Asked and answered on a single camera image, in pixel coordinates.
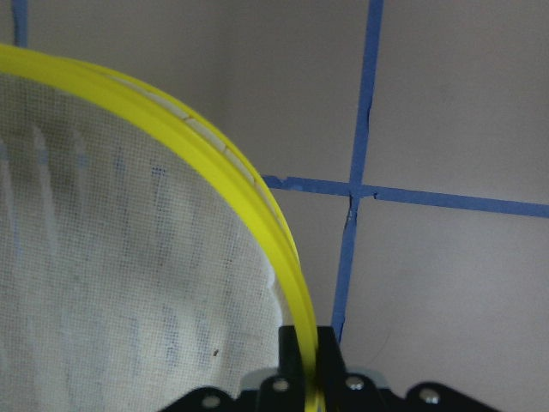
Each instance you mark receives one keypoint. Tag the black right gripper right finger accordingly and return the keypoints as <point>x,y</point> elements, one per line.
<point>341,389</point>

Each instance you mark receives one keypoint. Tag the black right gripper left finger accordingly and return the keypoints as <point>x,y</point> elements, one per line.
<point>284,390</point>

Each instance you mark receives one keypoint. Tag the yellow rimmed steamer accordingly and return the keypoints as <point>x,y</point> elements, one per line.
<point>142,255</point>

